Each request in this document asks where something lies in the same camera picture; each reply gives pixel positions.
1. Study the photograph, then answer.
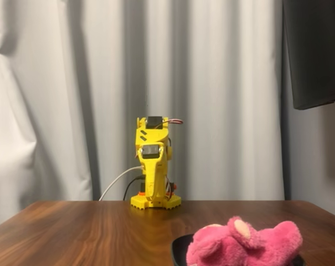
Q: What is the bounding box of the black power cable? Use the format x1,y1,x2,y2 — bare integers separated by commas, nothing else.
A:
123,177,143,201

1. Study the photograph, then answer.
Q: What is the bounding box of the red white servo wire loop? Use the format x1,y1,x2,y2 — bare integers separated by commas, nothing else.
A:
163,117,184,129

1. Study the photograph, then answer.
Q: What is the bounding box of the dark hanging panel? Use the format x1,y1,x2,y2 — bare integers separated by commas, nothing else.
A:
282,0,335,111

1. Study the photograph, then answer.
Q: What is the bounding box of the white curtain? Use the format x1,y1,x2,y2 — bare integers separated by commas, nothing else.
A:
0,0,335,231

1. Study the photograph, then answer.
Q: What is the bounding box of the white cable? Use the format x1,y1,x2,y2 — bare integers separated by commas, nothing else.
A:
99,165,143,201

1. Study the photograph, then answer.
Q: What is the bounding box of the pink strawberry bear plush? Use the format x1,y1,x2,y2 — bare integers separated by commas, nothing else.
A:
185,216,304,266

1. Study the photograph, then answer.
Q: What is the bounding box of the dark green plate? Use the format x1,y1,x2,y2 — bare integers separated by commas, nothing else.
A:
169,234,306,266

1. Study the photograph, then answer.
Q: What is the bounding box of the yellow gripper black servo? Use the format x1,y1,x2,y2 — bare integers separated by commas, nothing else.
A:
136,143,168,201

